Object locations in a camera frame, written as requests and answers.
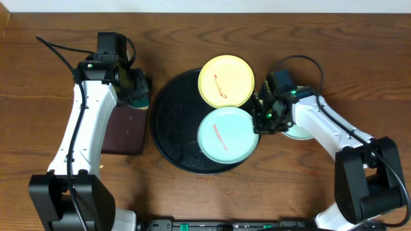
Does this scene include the mint green plate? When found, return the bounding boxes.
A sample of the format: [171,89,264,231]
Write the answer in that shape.
[282,124,314,141]
[197,107,259,164]

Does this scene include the green and yellow sponge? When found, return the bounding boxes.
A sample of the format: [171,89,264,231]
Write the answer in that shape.
[128,96,150,110]

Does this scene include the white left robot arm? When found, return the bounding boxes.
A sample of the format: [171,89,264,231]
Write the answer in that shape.
[28,32,150,231]

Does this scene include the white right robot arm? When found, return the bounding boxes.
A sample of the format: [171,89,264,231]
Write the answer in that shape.
[252,70,410,230]

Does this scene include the black rectangular tray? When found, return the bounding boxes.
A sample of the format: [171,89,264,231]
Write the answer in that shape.
[101,75,153,157]

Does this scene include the round black tray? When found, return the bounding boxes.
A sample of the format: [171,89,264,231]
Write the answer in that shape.
[150,70,252,175]

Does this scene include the yellow plate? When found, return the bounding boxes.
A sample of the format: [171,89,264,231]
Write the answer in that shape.
[198,55,255,108]

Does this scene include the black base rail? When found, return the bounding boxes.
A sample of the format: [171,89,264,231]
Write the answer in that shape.
[136,219,319,231]

